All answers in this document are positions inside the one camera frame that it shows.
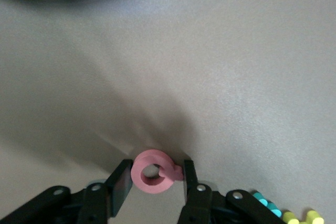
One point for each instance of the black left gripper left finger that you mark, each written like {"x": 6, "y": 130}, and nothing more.
{"x": 94, "y": 203}

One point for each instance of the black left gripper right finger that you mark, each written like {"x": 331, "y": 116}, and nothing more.
{"x": 199, "y": 205}

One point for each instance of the red foam letter Q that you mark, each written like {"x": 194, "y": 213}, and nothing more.
{"x": 137, "y": 174}

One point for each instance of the teal foam letter R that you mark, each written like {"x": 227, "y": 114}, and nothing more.
{"x": 265, "y": 203}

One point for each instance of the yellow foam letter H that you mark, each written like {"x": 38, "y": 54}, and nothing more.
{"x": 291, "y": 217}

